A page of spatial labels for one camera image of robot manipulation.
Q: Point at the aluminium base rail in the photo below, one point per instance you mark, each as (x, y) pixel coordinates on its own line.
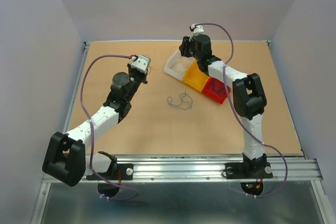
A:
(209, 168)

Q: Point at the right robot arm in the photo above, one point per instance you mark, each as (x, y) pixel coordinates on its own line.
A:
(247, 99)

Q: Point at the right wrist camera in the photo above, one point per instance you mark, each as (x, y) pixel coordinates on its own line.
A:
(196, 30)

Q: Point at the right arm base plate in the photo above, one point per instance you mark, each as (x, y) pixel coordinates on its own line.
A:
(246, 171)

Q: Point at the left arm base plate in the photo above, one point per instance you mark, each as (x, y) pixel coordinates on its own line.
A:
(123, 171)

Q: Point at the white plastic bin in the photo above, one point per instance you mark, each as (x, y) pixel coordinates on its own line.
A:
(177, 65)

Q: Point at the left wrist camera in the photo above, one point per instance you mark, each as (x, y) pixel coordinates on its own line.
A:
(141, 63)

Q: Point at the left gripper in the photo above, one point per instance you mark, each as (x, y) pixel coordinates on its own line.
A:
(130, 69)

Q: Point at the yellow plastic bin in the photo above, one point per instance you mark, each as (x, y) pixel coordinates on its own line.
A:
(194, 78)

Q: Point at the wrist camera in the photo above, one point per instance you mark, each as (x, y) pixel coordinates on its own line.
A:
(141, 63)
(196, 30)

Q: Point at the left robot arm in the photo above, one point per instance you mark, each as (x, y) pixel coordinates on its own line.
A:
(66, 159)

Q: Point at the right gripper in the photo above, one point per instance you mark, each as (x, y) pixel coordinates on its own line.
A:
(184, 45)

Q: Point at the red plastic bin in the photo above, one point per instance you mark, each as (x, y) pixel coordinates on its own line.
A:
(215, 90)

